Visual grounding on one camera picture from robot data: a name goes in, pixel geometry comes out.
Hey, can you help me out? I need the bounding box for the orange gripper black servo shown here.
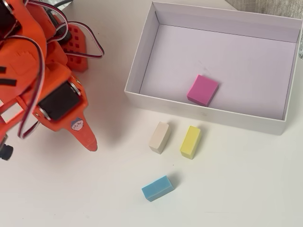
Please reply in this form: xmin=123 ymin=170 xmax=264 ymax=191
xmin=0 ymin=44 xmax=98 ymax=152

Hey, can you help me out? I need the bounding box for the pink foam cuboid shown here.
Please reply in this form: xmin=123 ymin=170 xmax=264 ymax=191
xmin=186 ymin=74 xmax=219 ymax=107

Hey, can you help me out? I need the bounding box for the beige foam cuboid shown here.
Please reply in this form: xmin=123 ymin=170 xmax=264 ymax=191
xmin=148 ymin=121 xmax=171 ymax=155

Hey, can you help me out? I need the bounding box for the blue foam cuboid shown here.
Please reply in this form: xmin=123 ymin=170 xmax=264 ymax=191
xmin=141 ymin=175 xmax=175 ymax=202

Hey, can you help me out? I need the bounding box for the yellow foam cuboid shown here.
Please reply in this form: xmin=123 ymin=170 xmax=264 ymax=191
xmin=179 ymin=125 xmax=202 ymax=160

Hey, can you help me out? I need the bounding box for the white cardboard box bin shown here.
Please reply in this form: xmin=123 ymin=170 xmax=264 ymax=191
xmin=124 ymin=1 xmax=303 ymax=135

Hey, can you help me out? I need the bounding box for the light grey fabric sheet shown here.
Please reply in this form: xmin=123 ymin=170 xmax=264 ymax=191
xmin=58 ymin=0 xmax=74 ymax=10

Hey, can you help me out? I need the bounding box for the red white black servo cable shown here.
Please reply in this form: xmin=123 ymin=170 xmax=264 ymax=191
xmin=18 ymin=35 xmax=46 ymax=140
xmin=67 ymin=20 xmax=105 ymax=60
xmin=26 ymin=0 xmax=70 ymax=45

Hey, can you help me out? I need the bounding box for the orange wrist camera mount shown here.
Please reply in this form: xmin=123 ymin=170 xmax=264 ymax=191
xmin=0 ymin=94 xmax=40 ymax=162

